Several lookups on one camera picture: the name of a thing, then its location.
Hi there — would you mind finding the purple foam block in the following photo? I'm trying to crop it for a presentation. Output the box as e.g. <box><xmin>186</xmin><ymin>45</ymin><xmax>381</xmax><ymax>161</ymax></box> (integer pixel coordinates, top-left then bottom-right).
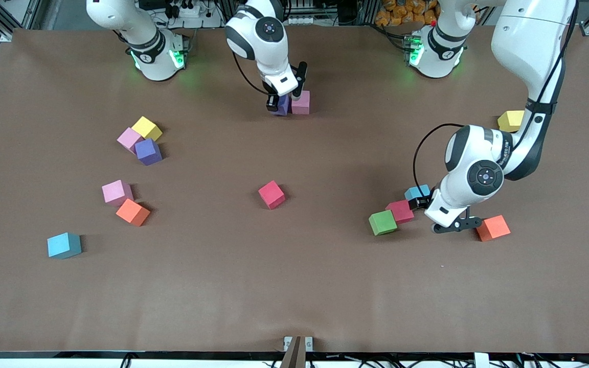
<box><xmin>273</xmin><ymin>94</ymin><xmax>292</xmax><ymax>117</ymax></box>
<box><xmin>135</xmin><ymin>139</ymin><xmax>163</xmax><ymax>166</ymax></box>

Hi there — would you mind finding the magenta red foam block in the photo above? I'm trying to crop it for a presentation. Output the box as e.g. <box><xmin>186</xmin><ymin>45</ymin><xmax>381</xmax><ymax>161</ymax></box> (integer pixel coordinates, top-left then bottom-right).
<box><xmin>258</xmin><ymin>180</ymin><xmax>286</xmax><ymax>210</ymax></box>
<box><xmin>386</xmin><ymin>200</ymin><xmax>415</xmax><ymax>224</ymax></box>

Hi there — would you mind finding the light pink foam block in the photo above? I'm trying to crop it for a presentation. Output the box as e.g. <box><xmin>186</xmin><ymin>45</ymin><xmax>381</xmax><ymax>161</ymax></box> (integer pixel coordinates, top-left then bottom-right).
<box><xmin>117</xmin><ymin>127</ymin><xmax>144</xmax><ymax>155</ymax></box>
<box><xmin>102</xmin><ymin>179</ymin><xmax>134</xmax><ymax>207</ymax></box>
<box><xmin>291</xmin><ymin>90</ymin><xmax>311</xmax><ymax>115</ymax></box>

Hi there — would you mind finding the orange foam block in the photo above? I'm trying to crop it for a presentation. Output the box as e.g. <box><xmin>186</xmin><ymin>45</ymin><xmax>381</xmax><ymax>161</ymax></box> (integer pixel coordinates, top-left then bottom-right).
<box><xmin>116</xmin><ymin>198</ymin><xmax>151</xmax><ymax>227</ymax></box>
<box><xmin>474</xmin><ymin>215</ymin><xmax>511</xmax><ymax>242</ymax></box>

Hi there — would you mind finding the green foam block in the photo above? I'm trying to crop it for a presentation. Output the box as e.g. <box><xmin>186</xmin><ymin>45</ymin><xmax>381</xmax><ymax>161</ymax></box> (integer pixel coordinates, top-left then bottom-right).
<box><xmin>368</xmin><ymin>210</ymin><xmax>398</xmax><ymax>237</ymax></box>

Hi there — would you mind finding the black equipment rack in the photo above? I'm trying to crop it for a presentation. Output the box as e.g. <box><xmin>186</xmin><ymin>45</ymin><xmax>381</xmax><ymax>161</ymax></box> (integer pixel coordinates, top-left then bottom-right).
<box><xmin>284</xmin><ymin>0</ymin><xmax>377</xmax><ymax>26</ymax></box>

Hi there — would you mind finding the yellow foam block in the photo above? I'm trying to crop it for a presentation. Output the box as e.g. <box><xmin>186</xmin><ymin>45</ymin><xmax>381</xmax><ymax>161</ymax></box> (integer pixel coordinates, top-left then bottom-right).
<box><xmin>132</xmin><ymin>116</ymin><xmax>163</xmax><ymax>142</ymax></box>
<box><xmin>497</xmin><ymin>110</ymin><xmax>526</xmax><ymax>133</ymax></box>

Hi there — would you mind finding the table cover mat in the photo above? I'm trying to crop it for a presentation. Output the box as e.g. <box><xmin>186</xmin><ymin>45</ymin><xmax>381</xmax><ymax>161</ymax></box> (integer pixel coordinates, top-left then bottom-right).
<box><xmin>0</xmin><ymin>25</ymin><xmax>589</xmax><ymax>353</ymax></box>

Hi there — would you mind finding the pile of orange objects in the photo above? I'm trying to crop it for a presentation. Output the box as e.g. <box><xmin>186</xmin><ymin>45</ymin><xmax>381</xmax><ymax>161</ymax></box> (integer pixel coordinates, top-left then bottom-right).
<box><xmin>375</xmin><ymin>0</ymin><xmax>441</xmax><ymax>27</ymax></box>

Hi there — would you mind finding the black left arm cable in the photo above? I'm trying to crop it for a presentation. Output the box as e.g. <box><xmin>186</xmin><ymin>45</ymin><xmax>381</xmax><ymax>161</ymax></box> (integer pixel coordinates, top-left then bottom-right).
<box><xmin>412</xmin><ymin>0</ymin><xmax>579</xmax><ymax>197</ymax></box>

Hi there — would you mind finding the camera mount post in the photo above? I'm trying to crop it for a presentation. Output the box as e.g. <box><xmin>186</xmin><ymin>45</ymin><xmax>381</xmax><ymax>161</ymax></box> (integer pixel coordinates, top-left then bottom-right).
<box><xmin>280</xmin><ymin>335</ymin><xmax>314</xmax><ymax>368</ymax></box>

